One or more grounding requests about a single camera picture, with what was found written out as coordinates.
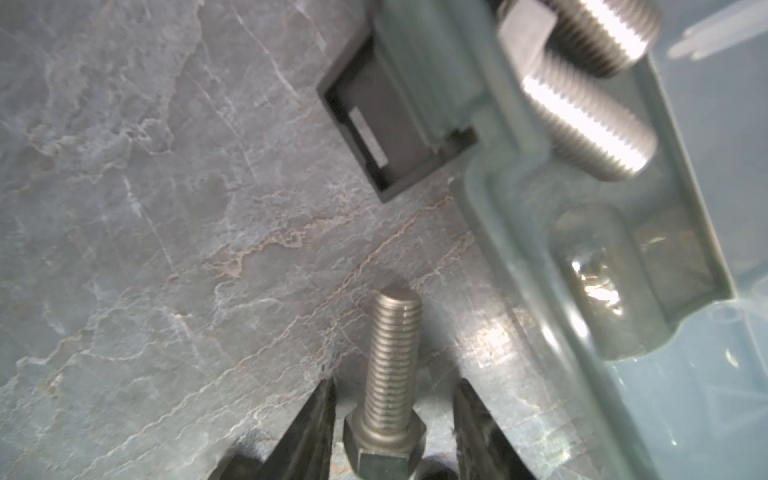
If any green plastic organizer box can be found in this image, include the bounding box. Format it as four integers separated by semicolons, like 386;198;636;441
319;1;767;479

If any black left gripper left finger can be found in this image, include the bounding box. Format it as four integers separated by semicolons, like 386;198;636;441
210;378;337;479

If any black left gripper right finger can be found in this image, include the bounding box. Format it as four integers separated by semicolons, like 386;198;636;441
453;378;536;480

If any silver hex bolt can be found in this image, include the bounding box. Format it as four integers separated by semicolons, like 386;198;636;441
546;0;662;78
496;1;658;182
343;285;427;479

